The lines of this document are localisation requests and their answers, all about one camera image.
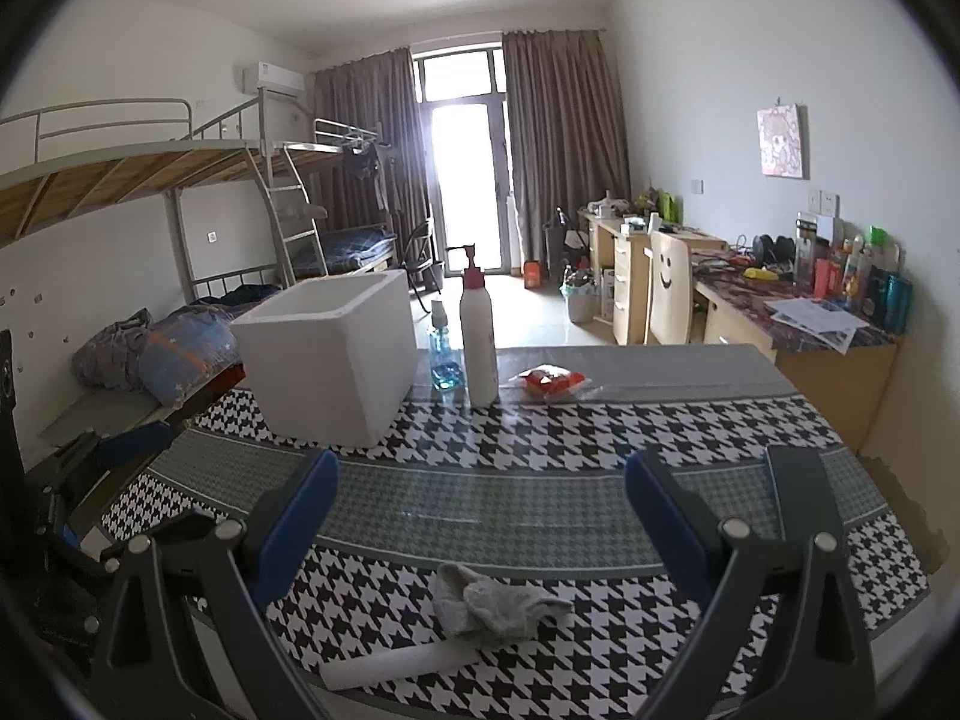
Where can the grey metal bunk bed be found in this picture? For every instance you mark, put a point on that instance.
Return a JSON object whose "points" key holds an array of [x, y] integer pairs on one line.
{"points": [[112, 172], [300, 154]]}

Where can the white foam sheet roll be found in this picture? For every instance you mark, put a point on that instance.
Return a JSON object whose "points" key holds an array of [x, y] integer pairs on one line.
{"points": [[390, 667]]}

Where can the light wooden desk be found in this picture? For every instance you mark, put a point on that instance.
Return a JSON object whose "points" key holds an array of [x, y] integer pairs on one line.
{"points": [[626, 285], [825, 382]]}

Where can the glass balcony door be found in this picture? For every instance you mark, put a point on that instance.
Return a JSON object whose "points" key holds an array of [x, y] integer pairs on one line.
{"points": [[465, 165]]}

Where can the wooden chair with smiley face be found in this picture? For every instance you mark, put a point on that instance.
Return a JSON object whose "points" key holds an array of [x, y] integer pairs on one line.
{"points": [[670, 292]]}

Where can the trash bin with bag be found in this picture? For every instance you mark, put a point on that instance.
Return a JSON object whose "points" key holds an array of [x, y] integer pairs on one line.
{"points": [[580, 300]]}

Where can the row of toiletry bottles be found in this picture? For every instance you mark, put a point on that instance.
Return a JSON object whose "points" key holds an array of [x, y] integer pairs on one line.
{"points": [[862, 277]]}

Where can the houndstooth tablecloth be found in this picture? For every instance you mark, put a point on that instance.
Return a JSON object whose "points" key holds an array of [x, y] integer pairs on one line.
{"points": [[525, 495]]}

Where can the dark patterned pillow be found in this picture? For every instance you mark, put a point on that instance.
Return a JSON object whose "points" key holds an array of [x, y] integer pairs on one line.
{"points": [[109, 352]]}

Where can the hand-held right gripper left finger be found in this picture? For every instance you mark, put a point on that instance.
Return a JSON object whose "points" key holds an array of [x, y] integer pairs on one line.
{"points": [[300, 510]]}

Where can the brown curtain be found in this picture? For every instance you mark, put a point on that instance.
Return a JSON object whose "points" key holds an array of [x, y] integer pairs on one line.
{"points": [[562, 142], [367, 105]]}

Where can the hanging dark clothes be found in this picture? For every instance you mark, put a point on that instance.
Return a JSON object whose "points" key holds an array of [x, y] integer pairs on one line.
{"points": [[364, 165]]}

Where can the blue mattress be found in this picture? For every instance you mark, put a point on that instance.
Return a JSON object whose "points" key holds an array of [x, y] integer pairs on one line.
{"points": [[352, 247]]}

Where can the black headphones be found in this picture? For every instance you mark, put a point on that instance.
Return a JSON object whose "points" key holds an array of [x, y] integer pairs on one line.
{"points": [[772, 250]]}

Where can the green box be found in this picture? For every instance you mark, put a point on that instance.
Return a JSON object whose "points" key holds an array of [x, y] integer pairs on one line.
{"points": [[670, 208]]}

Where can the blue plaid quilt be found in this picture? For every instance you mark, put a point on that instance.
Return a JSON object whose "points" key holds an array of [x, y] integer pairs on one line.
{"points": [[195, 349]]}

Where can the red floor bag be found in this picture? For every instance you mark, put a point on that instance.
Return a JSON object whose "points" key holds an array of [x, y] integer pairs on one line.
{"points": [[532, 275]]}

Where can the red snack packet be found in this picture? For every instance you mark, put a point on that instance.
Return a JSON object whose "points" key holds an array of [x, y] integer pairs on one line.
{"points": [[551, 381]]}

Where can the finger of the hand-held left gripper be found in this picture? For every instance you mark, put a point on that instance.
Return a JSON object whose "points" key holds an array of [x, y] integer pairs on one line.
{"points": [[135, 441]]}

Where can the white bottle with red pump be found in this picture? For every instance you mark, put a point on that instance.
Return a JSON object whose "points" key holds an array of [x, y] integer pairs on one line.
{"points": [[478, 345]]}

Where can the grey sock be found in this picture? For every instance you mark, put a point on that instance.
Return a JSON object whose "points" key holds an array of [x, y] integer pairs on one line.
{"points": [[495, 607]]}

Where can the white foam box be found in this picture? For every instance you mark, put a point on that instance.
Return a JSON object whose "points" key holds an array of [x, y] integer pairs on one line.
{"points": [[330, 375]]}

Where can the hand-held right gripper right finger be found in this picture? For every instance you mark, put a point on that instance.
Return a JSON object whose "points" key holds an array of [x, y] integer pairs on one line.
{"points": [[667, 525]]}

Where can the white air conditioner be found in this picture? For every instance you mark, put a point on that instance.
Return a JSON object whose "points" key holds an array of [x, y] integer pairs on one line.
{"points": [[274, 79]]}

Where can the printed papers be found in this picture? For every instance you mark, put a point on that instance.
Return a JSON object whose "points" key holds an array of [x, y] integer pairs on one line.
{"points": [[817, 319]]}

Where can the black folding chair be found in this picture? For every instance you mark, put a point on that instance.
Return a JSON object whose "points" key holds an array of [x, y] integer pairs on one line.
{"points": [[424, 247]]}

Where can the yellow desk item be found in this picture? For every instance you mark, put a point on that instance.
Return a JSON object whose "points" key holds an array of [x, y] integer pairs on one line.
{"points": [[770, 275]]}

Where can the pink wall poster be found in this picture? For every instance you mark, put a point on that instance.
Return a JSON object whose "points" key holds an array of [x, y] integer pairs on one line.
{"points": [[782, 141]]}

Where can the white wall sockets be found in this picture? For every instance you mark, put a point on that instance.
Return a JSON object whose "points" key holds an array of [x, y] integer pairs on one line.
{"points": [[823, 202]]}

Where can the blue spray bottle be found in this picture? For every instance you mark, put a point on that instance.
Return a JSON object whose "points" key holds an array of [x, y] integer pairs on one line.
{"points": [[446, 371]]}

